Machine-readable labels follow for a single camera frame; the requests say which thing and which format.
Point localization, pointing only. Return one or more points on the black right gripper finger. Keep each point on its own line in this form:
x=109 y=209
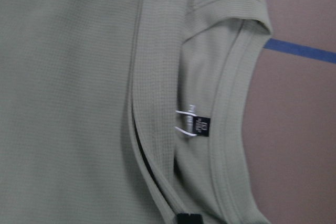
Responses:
x=184 y=218

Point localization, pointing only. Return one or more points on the green long-sleeve shirt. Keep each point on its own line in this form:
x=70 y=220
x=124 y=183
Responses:
x=127 y=111

